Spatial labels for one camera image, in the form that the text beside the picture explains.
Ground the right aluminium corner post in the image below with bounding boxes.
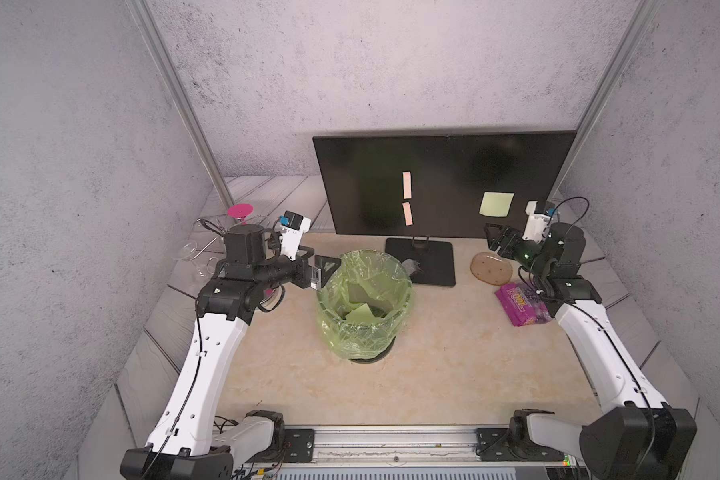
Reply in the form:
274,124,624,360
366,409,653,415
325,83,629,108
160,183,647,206
550,0,661,197

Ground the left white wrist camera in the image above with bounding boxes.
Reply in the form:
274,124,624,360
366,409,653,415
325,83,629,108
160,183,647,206
279,211,312,260

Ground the black computer monitor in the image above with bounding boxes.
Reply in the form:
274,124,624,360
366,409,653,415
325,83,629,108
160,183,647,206
313,131,576,238

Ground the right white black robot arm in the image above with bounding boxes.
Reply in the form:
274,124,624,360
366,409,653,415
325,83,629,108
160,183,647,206
484,222,697,479

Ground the brown oval soap dish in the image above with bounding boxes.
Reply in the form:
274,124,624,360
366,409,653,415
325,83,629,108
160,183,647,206
470,252,514,286

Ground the pink sticky strip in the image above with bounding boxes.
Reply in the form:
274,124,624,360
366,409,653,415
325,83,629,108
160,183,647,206
402,171,412,200
402,202,413,226

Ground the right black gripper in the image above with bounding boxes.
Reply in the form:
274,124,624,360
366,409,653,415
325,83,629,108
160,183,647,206
484,222,552,283

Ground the left aluminium corner post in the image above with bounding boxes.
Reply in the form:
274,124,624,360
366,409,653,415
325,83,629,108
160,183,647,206
127,0,233,207

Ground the purple snack packet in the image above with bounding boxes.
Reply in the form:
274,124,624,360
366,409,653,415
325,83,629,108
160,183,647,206
495,283,552,327

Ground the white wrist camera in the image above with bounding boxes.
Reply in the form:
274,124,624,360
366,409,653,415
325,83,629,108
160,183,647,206
522,201,554,243
279,211,312,260

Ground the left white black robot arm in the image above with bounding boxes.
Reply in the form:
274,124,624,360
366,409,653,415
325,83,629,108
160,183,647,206
120,223,341,479

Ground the black monitor stand base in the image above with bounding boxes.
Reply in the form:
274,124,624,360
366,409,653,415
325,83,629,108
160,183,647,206
385,237,456,287

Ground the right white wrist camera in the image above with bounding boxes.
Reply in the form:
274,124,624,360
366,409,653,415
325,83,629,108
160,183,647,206
522,201,554,243

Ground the aluminium corner post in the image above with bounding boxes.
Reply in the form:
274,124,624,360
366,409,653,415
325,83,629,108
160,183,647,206
550,0,661,197
127,0,233,207

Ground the green sticky note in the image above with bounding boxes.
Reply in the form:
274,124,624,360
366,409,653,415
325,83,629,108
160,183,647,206
479,192,514,218
345,303,386,326

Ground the clear wine glass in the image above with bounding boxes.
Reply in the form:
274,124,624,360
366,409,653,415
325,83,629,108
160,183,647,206
174,240,220,284

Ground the green bag lined trash bin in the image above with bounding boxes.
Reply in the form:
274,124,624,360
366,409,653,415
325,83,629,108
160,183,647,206
317,250,414,364

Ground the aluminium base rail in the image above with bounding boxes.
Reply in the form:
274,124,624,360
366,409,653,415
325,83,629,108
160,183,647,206
133,423,667,480

